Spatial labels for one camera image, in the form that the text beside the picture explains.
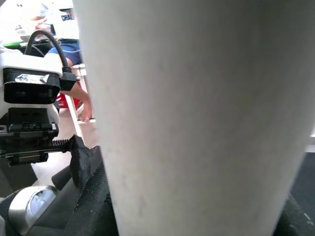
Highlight black tablecloth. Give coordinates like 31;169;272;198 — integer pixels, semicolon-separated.
290;151;315;222

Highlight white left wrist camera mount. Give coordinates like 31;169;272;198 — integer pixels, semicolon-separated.
0;52;64;123

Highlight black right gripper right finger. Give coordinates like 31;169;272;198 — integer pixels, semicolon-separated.
277;191;315;236

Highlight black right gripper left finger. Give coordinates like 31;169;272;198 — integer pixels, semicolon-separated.
65;157;120;236

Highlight red plastic stool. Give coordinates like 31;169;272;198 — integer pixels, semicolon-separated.
55;82;83;109

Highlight seated person white shirt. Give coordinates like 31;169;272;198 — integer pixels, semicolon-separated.
31;0;95;123

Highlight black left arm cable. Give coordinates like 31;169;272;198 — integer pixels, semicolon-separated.
24;29;80;92

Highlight white plastic table leg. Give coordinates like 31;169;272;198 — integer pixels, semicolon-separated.
72;0;315;236

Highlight white wooden stool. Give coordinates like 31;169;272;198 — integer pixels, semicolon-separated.
64;62;97;148

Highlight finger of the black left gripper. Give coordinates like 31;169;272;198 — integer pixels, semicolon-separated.
69;134;100;189

